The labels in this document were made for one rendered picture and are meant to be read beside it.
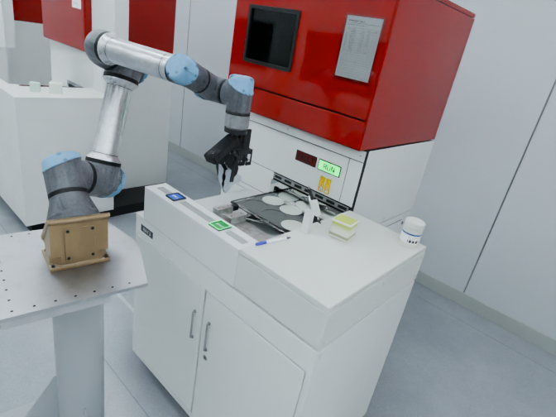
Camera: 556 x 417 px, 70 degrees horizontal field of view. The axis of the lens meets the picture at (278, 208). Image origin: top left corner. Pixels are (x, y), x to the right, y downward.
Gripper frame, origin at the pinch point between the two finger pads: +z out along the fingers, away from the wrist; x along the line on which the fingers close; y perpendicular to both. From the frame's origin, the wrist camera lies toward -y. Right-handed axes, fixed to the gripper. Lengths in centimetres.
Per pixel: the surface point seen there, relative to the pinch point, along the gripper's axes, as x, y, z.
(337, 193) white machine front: -7, 58, 9
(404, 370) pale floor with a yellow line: -47, 108, 110
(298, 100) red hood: 21, 55, -24
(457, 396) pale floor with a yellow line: -75, 115, 110
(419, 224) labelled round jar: -47, 51, 4
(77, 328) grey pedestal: 19, -39, 50
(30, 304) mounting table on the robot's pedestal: 10, -55, 28
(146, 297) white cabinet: 36, -4, 63
